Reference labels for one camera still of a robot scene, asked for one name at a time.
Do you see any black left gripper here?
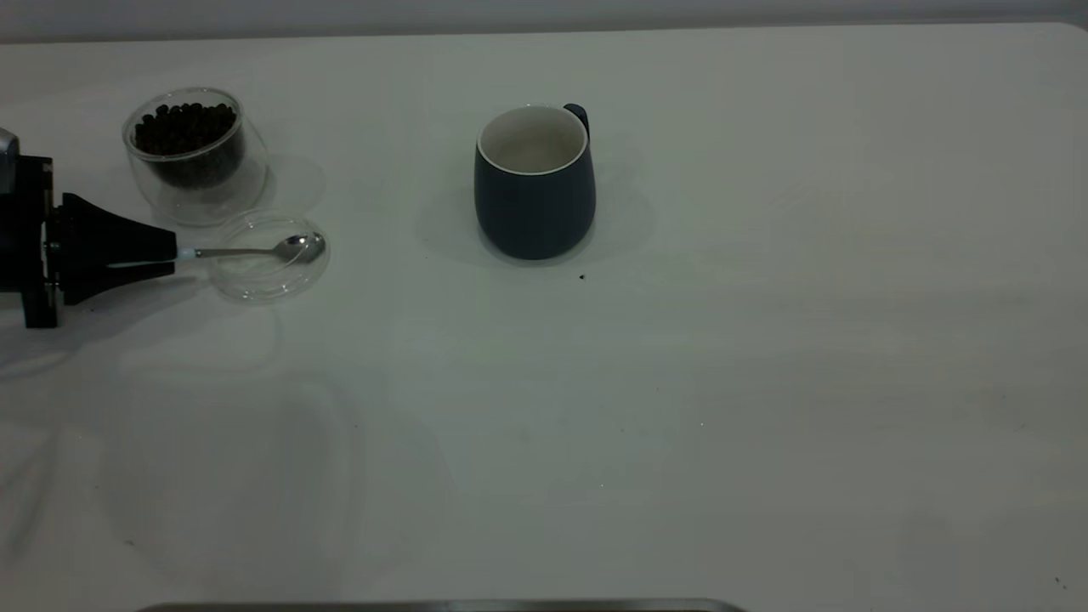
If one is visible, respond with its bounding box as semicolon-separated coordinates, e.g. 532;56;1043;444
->
0;156;179;329

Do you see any spoon with light blue handle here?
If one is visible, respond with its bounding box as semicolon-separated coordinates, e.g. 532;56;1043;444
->
106;233;326;269

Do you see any dark grey blue mug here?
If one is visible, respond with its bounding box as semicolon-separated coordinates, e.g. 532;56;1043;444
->
473;103;598;262

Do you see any dark coffee beans pile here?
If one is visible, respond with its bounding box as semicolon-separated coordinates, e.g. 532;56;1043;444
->
133;102;247;190

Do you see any clear round glass lid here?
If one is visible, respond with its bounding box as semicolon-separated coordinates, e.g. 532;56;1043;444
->
207;211;331;305

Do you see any clear glass jar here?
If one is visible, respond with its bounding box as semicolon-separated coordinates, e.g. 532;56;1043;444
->
122;87;271;229

